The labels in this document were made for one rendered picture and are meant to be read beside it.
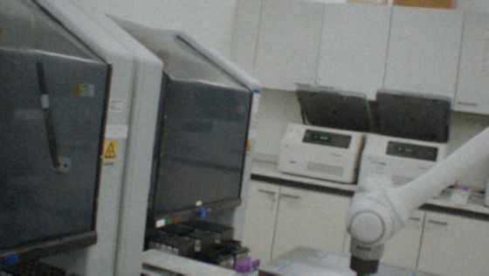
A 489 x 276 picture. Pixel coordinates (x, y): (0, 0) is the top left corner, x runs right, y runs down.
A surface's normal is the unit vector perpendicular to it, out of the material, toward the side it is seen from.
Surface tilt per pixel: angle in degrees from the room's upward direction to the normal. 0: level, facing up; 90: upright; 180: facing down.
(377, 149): 59
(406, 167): 90
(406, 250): 90
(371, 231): 95
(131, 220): 90
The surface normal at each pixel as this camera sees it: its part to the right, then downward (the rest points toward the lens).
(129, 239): 0.90, 0.14
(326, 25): -0.41, 0.00
